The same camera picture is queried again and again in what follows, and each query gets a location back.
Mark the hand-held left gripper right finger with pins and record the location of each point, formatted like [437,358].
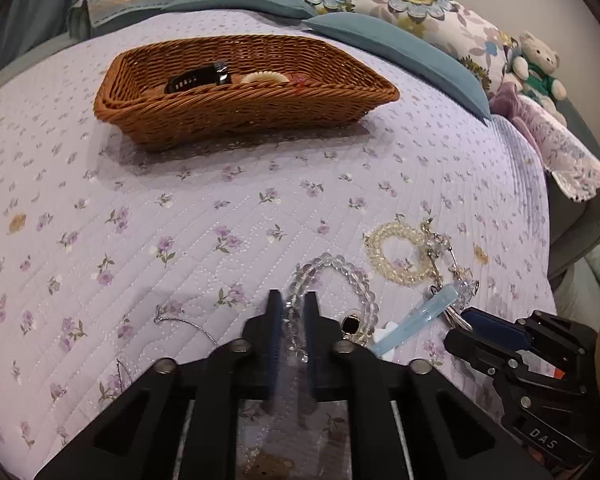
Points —
[310,347]

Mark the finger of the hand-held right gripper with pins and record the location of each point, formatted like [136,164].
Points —
[495,328]
[472,347]

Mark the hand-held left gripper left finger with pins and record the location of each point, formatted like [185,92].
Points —
[274,345]

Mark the brown wicker basket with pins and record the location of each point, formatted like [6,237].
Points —
[190,120]

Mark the lilac floral quilted bedspread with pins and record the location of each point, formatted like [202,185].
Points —
[130,240]

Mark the folded floral quilt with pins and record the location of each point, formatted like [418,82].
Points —
[570,155]

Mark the purple plush toy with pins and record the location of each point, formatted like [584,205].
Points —
[517,110]

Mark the white teddy bear green shirt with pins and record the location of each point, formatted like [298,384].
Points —
[537,72]

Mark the black watch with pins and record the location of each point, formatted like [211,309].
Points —
[195,80]

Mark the teal pillow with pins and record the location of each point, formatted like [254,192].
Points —
[405,55]
[240,2]

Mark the green striped pillow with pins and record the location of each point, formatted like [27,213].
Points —
[125,2]

